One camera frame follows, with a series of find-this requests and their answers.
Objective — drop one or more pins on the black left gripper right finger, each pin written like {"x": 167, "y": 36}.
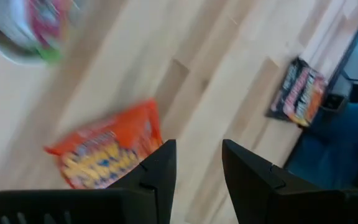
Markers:
{"x": 256, "y": 193}

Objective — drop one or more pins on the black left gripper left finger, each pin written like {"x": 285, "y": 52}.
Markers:
{"x": 154, "y": 193}

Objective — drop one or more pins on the red Spicy Noods ramen pack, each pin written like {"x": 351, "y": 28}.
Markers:
{"x": 104, "y": 149}

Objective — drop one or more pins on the black Fire Noodle ramen pack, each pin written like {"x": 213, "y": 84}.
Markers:
{"x": 297, "y": 93}

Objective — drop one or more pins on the green Maruchan ramen pack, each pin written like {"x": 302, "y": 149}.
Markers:
{"x": 47, "y": 25}

